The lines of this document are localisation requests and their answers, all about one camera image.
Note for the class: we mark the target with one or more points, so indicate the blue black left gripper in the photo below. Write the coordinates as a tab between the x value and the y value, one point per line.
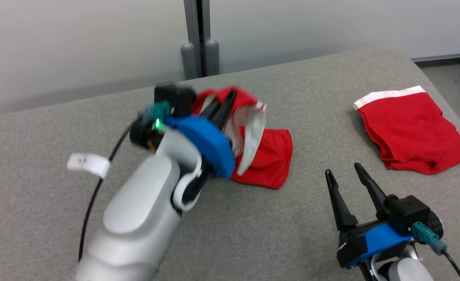
210	144

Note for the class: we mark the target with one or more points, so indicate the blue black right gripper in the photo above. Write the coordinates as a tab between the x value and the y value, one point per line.
374	242

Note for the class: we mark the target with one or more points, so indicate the red jersey with white sleeves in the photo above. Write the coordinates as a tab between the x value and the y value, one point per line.
269	156

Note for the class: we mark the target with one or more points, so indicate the red shorts with white band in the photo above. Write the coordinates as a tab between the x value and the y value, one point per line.
409	132

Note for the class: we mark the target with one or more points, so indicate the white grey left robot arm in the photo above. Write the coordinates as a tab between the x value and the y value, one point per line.
136	218

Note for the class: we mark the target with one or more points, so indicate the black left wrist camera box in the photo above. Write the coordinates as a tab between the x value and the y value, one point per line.
175	99

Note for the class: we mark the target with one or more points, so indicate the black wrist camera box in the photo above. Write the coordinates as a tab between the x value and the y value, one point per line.
175	99
407	212

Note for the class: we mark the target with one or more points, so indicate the grey cylinder post bumper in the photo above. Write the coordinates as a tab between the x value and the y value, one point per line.
212	58
189	62

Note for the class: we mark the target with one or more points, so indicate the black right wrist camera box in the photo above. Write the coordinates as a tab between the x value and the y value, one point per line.
407	212

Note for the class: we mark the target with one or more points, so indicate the grey vertical wall post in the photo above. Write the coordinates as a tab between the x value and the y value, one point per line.
192	19

